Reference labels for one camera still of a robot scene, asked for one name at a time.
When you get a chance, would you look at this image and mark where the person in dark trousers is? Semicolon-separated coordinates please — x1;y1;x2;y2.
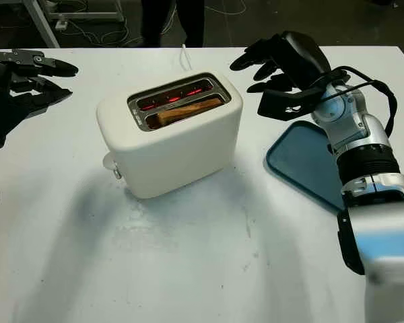
140;0;205;48

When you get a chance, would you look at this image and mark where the white floor cable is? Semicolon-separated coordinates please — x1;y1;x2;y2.
67;0;182;46

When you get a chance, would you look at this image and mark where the white toaster power cord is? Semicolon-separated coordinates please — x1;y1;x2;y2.
180;43;193;72

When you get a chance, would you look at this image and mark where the white two-slot toaster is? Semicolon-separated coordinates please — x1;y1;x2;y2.
96;71;244;199

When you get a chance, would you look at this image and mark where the white metal frame stand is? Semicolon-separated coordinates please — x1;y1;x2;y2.
22;0;125;48

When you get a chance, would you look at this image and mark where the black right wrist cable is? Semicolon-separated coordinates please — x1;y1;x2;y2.
309;67;399;135

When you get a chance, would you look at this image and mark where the browned toast slice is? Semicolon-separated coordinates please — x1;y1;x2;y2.
156;97;220;128

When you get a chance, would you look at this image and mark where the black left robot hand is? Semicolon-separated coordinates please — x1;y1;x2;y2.
0;48;79;111

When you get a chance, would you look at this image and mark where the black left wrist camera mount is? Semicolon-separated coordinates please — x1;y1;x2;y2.
0;94;50;149

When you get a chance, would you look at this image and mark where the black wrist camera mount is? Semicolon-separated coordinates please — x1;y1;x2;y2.
257;87;324;122
0;94;50;149

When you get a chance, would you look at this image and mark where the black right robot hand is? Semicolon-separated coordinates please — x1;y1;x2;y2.
229;30;331;94

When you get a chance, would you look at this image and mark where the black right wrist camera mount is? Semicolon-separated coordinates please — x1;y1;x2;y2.
257;87;324;122

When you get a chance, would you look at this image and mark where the blue plastic tray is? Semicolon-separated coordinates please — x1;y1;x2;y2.
265;120;346;212

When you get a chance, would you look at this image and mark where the white toaster lever knob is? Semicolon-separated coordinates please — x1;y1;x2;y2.
102;153;117;171

